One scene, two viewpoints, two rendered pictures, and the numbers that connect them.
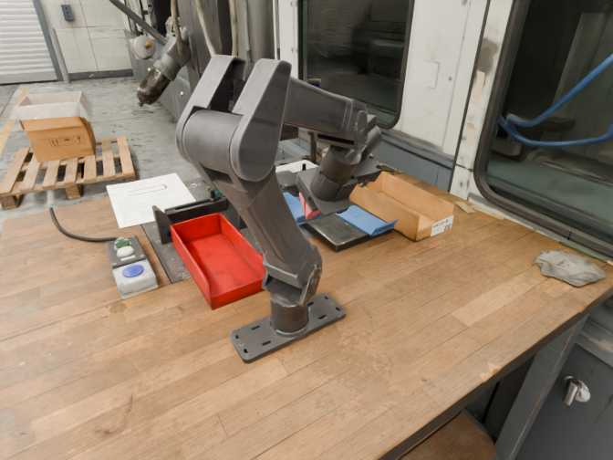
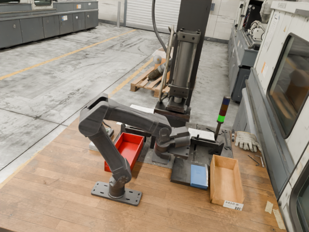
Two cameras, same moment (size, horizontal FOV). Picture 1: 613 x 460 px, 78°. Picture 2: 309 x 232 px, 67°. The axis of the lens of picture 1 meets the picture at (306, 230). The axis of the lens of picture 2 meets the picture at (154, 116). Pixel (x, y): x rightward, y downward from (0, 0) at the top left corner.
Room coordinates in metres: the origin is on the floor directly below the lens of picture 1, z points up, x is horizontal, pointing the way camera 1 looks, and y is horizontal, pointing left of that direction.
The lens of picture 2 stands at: (0.04, -0.50, 1.66)
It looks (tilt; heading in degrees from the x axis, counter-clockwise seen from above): 29 degrees down; 41
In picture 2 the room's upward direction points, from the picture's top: 8 degrees clockwise
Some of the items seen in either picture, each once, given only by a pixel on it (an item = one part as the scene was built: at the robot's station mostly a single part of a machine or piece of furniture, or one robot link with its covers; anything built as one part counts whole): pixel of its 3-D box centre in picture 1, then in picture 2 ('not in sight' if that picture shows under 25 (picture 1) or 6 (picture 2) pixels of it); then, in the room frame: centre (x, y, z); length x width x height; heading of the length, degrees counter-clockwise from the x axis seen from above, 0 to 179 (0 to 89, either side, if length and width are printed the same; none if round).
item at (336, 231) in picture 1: (344, 224); (190, 172); (0.82, -0.10, 0.91); 0.17 x 0.16 x 0.02; 122
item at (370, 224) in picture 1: (364, 216); (198, 174); (0.81, -0.14, 0.93); 0.15 x 0.07 x 0.03; 35
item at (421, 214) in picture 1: (399, 203); (226, 180); (0.89, -0.24, 0.93); 0.25 x 0.13 x 0.08; 32
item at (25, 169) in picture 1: (74, 166); (166, 82); (3.38, 2.20, 0.07); 1.20 x 1.00 x 0.14; 26
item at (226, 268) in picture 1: (216, 255); (125, 152); (0.65, 0.19, 0.93); 0.25 x 0.12 x 0.06; 32
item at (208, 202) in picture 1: (198, 213); (138, 132); (0.80, 0.26, 0.95); 0.15 x 0.03 x 0.10; 122
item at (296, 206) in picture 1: (292, 203); not in sight; (0.75, 0.03, 1.00); 0.15 x 0.07 x 0.03; 34
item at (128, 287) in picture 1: (137, 283); (97, 146); (0.59, 0.34, 0.90); 0.07 x 0.07 x 0.06; 32
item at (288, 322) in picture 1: (289, 309); (117, 187); (0.48, 0.03, 0.94); 0.20 x 0.07 x 0.08; 122
